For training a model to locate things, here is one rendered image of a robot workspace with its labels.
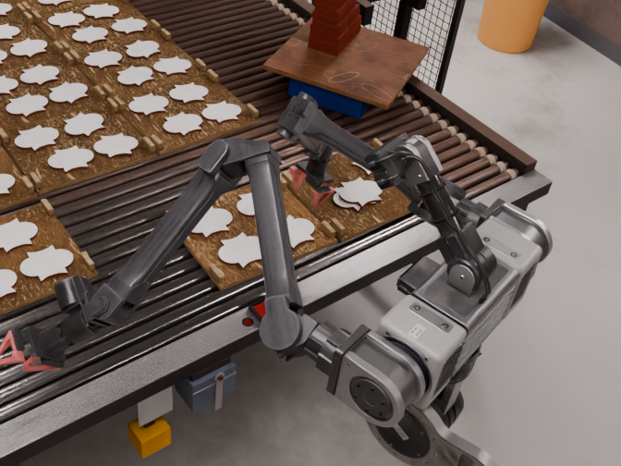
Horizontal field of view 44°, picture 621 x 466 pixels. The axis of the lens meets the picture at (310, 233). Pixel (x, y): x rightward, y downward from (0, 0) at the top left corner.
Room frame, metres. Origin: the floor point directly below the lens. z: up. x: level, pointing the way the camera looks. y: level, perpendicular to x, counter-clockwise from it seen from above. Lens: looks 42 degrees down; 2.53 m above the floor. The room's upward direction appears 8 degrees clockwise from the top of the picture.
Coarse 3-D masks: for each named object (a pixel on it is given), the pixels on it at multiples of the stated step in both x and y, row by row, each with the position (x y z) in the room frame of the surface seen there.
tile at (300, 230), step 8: (288, 216) 1.82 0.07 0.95; (288, 224) 1.78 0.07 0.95; (296, 224) 1.79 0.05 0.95; (304, 224) 1.79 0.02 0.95; (312, 224) 1.80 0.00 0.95; (288, 232) 1.75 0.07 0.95; (296, 232) 1.75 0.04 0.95; (304, 232) 1.76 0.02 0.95; (312, 232) 1.76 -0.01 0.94; (296, 240) 1.71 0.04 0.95; (304, 240) 1.72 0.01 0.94; (312, 240) 1.73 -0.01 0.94
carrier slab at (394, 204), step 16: (336, 160) 2.16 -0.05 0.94; (336, 176) 2.07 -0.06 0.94; (352, 176) 2.08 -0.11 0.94; (304, 192) 1.96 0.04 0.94; (384, 192) 2.02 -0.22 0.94; (400, 192) 2.03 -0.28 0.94; (320, 208) 1.89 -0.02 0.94; (336, 208) 1.90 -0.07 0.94; (368, 208) 1.93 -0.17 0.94; (384, 208) 1.94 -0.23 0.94; (400, 208) 1.95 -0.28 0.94; (352, 224) 1.84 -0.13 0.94; (368, 224) 1.85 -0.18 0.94
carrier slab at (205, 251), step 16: (240, 192) 1.91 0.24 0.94; (288, 192) 1.95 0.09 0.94; (224, 208) 1.83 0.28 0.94; (288, 208) 1.87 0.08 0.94; (304, 208) 1.88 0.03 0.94; (240, 224) 1.76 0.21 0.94; (320, 224) 1.82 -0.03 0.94; (192, 240) 1.66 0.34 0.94; (208, 240) 1.67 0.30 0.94; (320, 240) 1.74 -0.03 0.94; (336, 240) 1.75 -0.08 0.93; (208, 256) 1.61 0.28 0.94; (304, 256) 1.68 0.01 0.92; (208, 272) 1.55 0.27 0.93; (224, 272) 1.55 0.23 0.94; (240, 272) 1.56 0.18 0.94; (256, 272) 1.57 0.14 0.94; (224, 288) 1.50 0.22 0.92
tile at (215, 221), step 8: (208, 216) 1.77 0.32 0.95; (216, 216) 1.77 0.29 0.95; (224, 216) 1.78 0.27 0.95; (200, 224) 1.73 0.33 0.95; (208, 224) 1.73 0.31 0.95; (216, 224) 1.74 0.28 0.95; (224, 224) 1.74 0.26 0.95; (192, 232) 1.69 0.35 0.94; (200, 232) 1.69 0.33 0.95; (208, 232) 1.70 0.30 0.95; (216, 232) 1.71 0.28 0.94
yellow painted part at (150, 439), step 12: (132, 420) 1.18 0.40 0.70; (156, 420) 1.19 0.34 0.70; (132, 432) 1.15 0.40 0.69; (144, 432) 1.15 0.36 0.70; (156, 432) 1.16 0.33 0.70; (168, 432) 1.17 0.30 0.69; (144, 444) 1.12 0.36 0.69; (156, 444) 1.14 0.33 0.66; (168, 444) 1.17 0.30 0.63; (144, 456) 1.12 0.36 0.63
